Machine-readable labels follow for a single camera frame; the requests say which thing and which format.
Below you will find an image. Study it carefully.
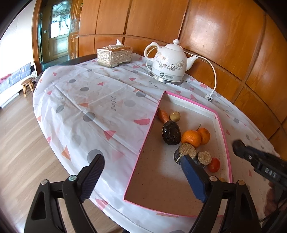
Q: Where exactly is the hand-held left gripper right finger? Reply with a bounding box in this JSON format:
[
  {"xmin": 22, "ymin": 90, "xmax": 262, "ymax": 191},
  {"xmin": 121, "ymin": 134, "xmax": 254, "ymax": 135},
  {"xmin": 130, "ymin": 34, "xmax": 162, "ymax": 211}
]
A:
[{"xmin": 181, "ymin": 154, "xmax": 262, "ymax": 233}]

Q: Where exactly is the black table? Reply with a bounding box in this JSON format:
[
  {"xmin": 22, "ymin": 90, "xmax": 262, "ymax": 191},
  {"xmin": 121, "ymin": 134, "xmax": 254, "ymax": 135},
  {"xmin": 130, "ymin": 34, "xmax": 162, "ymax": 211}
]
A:
[{"xmin": 40, "ymin": 53, "xmax": 98, "ymax": 72}]

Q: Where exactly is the ornate gold tissue box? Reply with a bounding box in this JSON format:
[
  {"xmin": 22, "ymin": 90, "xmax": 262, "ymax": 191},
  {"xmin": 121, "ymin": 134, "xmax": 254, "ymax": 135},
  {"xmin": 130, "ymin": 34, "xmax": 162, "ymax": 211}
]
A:
[{"xmin": 97, "ymin": 39, "xmax": 133, "ymax": 68}]

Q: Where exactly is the large dark avocado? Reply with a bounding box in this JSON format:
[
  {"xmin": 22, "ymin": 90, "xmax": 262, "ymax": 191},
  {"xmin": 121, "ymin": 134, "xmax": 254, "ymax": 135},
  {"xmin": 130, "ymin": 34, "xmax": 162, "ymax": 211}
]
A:
[{"xmin": 162, "ymin": 120, "xmax": 182, "ymax": 146}]

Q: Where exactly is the patterned white tablecloth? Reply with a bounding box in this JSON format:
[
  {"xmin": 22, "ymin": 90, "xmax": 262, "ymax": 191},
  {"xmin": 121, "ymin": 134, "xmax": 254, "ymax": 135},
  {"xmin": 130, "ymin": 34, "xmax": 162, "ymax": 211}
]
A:
[{"xmin": 32, "ymin": 54, "xmax": 281, "ymax": 233}]

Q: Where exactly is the white sofa with plaid cushions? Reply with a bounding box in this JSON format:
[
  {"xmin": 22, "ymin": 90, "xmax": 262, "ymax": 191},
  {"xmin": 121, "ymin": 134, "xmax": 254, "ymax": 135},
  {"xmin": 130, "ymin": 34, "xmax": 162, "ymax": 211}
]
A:
[{"xmin": 0, "ymin": 62, "xmax": 37, "ymax": 108}]

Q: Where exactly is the white floral ceramic kettle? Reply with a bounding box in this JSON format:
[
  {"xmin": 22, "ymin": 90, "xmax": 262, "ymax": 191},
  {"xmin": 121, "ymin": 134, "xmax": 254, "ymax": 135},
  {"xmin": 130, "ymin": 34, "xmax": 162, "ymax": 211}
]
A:
[{"xmin": 144, "ymin": 39, "xmax": 199, "ymax": 78}]

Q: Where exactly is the silver kettle base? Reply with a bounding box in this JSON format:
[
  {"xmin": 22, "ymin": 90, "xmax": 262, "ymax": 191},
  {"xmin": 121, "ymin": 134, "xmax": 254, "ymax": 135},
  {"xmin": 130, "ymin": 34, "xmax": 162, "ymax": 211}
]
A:
[{"xmin": 150, "ymin": 71, "xmax": 185, "ymax": 85}]

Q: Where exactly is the small red tomato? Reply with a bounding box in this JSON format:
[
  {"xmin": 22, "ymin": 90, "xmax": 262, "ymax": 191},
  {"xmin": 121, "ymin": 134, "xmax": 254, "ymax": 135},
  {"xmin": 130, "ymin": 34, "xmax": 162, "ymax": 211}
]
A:
[{"xmin": 207, "ymin": 157, "xmax": 221, "ymax": 173}]

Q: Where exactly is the wooden door with glass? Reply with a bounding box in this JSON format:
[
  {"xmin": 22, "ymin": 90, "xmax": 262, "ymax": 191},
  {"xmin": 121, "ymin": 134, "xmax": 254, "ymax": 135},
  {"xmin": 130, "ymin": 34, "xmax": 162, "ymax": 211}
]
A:
[{"xmin": 37, "ymin": 0, "xmax": 83, "ymax": 65}]

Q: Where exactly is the halved dark-skinned fruit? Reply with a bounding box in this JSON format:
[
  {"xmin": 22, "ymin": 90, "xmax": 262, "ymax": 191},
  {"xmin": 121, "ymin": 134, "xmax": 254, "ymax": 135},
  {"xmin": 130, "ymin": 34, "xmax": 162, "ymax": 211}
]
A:
[
  {"xmin": 194, "ymin": 151, "xmax": 212, "ymax": 169},
  {"xmin": 173, "ymin": 143, "xmax": 198, "ymax": 166}
]

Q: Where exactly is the person's right hand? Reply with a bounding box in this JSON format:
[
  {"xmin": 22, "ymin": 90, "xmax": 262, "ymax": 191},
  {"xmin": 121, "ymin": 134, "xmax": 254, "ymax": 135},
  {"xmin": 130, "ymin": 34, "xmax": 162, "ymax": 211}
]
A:
[{"xmin": 266, "ymin": 181, "xmax": 283, "ymax": 215}]

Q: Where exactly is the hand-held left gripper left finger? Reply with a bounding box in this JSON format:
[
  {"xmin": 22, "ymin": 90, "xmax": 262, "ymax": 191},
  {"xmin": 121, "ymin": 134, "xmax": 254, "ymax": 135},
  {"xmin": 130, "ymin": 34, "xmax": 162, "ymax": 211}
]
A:
[{"xmin": 23, "ymin": 154, "xmax": 105, "ymax": 233}]

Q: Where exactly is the white power cord with plug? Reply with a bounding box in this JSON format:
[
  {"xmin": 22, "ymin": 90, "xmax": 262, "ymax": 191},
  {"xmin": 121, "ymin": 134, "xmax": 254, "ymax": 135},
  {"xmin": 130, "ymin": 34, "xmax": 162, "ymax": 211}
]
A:
[{"xmin": 184, "ymin": 50, "xmax": 217, "ymax": 103}]

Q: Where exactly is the small carrot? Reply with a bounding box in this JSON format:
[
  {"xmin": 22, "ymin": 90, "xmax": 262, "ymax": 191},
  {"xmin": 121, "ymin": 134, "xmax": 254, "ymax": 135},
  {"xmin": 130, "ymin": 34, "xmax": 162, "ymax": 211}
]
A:
[{"xmin": 156, "ymin": 108, "xmax": 171, "ymax": 123}]

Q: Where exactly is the orange with stem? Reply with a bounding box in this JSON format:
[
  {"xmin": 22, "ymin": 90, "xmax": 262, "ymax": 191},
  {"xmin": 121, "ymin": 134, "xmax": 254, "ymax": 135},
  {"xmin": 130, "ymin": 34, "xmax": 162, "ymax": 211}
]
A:
[{"xmin": 197, "ymin": 124, "xmax": 211, "ymax": 145}]

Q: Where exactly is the wooden stool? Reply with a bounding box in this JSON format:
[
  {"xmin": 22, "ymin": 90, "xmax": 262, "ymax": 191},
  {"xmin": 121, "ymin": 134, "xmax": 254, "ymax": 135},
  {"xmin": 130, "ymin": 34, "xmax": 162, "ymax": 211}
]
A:
[{"xmin": 21, "ymin": 78, "xmax": 34, "ymax": 97}]

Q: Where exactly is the pink shallow tray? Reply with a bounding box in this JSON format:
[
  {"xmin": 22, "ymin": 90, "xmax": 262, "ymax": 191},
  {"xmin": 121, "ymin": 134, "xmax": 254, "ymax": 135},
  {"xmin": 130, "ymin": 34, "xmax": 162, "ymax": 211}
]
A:
[{"xmin": 123, "ymin": 90, "xmax": 233, "ymax": 218}]

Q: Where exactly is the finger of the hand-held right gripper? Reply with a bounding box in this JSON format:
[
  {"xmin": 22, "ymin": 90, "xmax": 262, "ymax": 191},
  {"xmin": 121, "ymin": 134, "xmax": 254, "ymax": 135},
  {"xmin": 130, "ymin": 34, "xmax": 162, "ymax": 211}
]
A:
[{"xmin": 232, "ymin": 140, "xmax": 258, "ymax": 167}]

